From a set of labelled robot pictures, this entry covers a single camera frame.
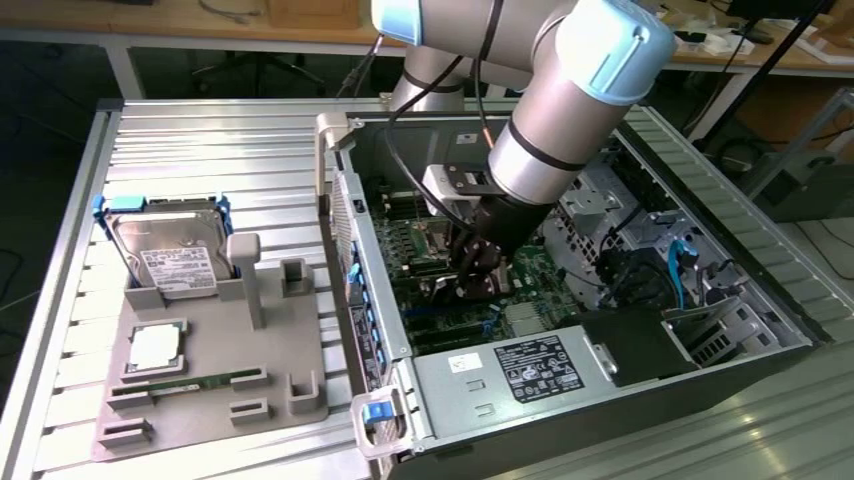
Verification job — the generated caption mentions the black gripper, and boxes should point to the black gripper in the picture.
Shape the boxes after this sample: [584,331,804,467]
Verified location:
[450,193,557,302]

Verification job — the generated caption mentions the green motherboard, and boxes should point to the green motherboard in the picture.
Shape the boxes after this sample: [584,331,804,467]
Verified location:
[370,192,576,351]

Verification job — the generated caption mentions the metal disk bay cage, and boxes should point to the metal disk bay cage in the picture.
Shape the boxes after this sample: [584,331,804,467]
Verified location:
[543,164,642,291]

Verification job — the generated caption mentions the CPU socket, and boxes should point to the CPU socket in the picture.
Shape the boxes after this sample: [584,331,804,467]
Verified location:
[407,219,462,264]

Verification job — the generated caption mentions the silver chipset heatsink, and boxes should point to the silver chipset heatsink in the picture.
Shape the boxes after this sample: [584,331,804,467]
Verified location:
[503,304,555,334]

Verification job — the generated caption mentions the black expansion slot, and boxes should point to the black expansion slot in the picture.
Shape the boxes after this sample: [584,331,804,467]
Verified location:
[413,332,493,351]
[406,317,489,336]

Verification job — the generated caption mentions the black air shroud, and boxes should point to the black air shroud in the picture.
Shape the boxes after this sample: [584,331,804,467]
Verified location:
[566,307,700,389]

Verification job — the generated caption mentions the grey power supply unit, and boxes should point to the grey power supply unit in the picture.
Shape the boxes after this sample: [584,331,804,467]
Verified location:
[410,332,620,441]

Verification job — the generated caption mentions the open black PC case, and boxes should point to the open black PC case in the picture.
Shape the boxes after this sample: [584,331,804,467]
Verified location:
[313,110,836,480]

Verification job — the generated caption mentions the black slanted pole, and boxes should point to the black slanted pole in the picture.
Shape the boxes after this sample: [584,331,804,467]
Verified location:
[686,0,836,141]

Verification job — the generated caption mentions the white object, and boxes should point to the white object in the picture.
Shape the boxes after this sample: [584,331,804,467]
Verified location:
[704,32,760,56]

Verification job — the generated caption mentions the silver hard disk drive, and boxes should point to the silver hard disk drive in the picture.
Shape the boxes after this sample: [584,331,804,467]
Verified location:
[110,209,237,301]

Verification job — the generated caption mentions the grey parts rack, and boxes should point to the grey parts rack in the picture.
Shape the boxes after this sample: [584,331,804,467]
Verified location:
[90,232,334,464]

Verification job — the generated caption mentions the cardboard box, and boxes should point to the cardboard box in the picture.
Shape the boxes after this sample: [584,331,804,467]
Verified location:
[266,0,362,29]

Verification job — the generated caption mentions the green RAM stick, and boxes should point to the green RAM stick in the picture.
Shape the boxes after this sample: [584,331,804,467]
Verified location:
[147,375,237,400]

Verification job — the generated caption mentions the black monitor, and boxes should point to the black monitor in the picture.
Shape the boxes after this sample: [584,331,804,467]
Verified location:
[724,0,836,21]

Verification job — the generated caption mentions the silver CPU chip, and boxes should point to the silver CPU chip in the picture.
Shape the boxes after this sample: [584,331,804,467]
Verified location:
[127,327,186,374]

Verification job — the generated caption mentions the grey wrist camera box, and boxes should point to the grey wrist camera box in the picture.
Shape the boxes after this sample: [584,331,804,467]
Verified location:
[421,163,497,217]

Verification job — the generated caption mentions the black wire bundle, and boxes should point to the black wire bundle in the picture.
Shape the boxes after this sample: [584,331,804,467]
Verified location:
[597,249,669,306]

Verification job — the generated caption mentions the blue wire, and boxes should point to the blue wire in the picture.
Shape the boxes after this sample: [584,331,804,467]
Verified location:
[666,238,700,301]

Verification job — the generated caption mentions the thick black camera cable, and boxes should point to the thick black camera cable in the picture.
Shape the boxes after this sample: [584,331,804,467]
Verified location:
[386,53,477,236]

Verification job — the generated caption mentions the black cable copper sleeve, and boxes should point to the black cable copper sleeve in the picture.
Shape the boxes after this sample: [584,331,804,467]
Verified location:
[474,0,507,150]

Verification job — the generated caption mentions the black hanging cable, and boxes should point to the black hanging cable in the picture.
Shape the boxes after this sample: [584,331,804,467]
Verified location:
[337,33,389,99]

